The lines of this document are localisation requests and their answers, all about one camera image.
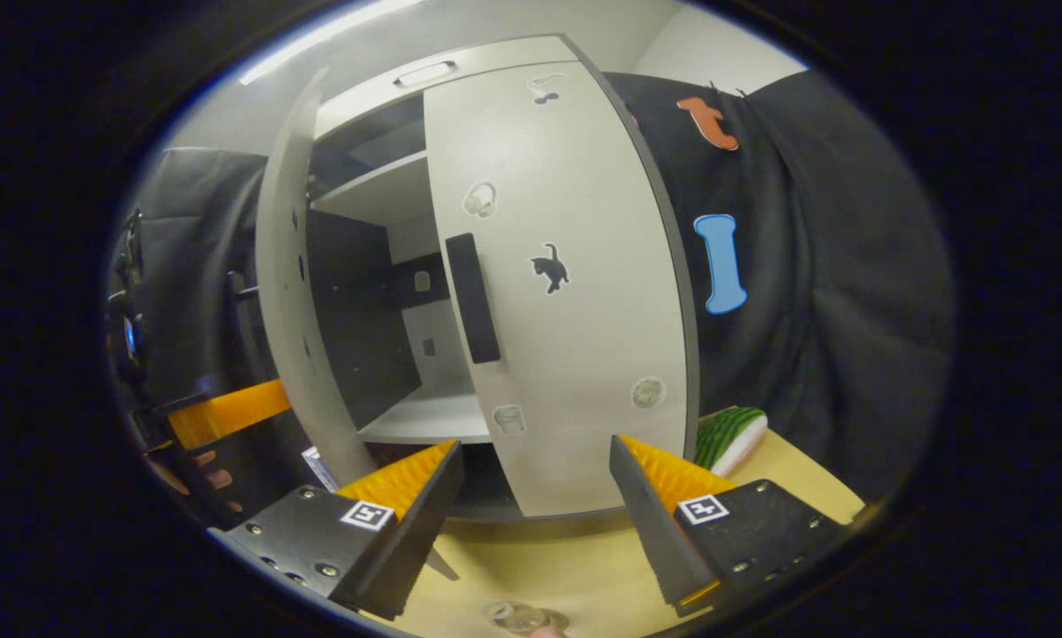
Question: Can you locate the white cabinet drawer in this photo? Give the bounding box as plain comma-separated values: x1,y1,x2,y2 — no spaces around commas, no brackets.
314,35,581,138

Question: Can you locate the white cabinet shelf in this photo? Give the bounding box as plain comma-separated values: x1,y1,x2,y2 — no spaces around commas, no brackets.
358,390,494,445
312,151,432,227

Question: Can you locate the watermelon slice toy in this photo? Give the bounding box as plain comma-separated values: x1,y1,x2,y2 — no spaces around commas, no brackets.
695,406,769,479

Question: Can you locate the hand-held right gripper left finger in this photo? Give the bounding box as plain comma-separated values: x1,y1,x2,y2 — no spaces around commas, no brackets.
207,440,465,621

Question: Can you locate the clear plastic bottle green label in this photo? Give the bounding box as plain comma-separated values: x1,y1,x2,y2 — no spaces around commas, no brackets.
480,598,572,635

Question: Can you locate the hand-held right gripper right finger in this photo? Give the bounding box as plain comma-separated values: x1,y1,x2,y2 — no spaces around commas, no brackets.
608,434,851,619

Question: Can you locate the black door handle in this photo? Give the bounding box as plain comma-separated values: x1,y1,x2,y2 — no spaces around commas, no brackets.
445,233,503,365

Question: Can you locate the white and grey cabinet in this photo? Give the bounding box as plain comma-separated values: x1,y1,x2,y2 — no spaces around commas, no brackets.
305,34,705,524

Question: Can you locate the drawer handle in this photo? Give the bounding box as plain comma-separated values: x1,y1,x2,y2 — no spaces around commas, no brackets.
393,59,457,89

